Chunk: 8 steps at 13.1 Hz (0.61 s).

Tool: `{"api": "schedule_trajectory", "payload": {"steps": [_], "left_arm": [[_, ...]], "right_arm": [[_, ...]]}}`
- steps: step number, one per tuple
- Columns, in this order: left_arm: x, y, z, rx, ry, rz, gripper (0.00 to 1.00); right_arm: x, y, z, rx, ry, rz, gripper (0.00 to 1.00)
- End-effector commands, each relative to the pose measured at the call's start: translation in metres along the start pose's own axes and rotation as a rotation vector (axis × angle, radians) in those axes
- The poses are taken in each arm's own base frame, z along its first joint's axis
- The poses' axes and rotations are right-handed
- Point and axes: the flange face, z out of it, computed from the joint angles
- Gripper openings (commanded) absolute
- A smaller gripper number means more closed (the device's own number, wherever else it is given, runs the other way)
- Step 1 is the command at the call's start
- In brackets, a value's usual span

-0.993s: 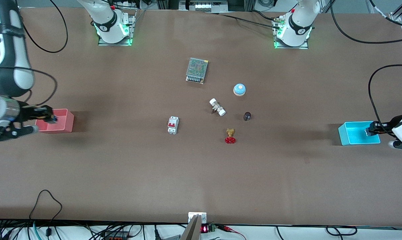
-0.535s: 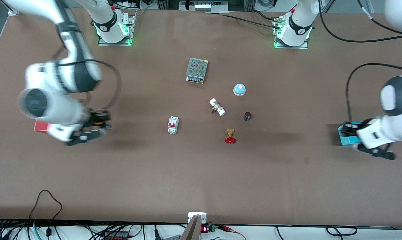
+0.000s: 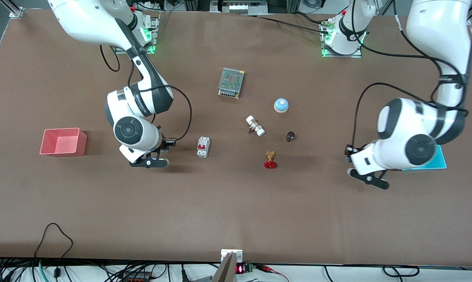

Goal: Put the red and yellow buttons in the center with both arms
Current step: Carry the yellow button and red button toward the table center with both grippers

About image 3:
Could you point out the silver corner bracket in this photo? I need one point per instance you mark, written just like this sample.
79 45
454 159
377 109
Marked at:
17 12

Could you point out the blue plastic bin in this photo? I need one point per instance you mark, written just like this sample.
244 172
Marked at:
439 160

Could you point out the silver device behind table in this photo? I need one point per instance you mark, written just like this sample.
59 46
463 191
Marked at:
238 6

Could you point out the white pipe fitting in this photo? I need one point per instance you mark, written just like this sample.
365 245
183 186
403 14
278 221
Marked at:
255 126

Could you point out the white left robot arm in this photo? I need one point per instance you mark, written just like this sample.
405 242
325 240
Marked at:
435 31

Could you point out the pink plastic bin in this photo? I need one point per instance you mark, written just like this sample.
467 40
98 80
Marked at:
63 141

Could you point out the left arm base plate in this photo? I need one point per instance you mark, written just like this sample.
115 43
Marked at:
357 54

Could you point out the red digit display module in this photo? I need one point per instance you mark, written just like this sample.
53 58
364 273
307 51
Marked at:
244 269

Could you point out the dark small cylinder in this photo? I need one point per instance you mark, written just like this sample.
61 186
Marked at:
290 136

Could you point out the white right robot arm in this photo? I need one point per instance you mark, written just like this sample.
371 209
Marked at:
87 19

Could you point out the metal mesh power supply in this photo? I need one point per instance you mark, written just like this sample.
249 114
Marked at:
231 80

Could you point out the white red circuit breaker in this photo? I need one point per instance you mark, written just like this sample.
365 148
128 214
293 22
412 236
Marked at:
203 147

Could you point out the blue dome button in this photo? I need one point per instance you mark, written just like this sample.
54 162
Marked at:
281 105

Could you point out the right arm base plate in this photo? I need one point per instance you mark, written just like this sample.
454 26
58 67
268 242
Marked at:
154 35

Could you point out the silver camera mount bracket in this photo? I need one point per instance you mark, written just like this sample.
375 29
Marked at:
231 255

